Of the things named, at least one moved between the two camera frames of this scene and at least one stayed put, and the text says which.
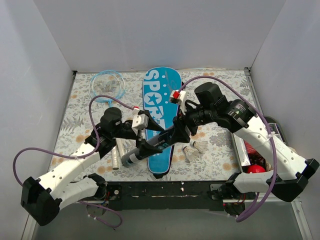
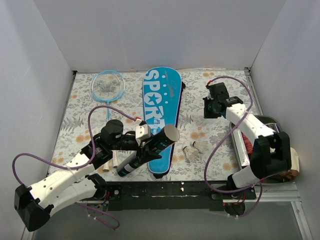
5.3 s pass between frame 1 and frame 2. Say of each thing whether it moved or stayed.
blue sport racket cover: stayed
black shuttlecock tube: moved
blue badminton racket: stayed
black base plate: stayed
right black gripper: moved
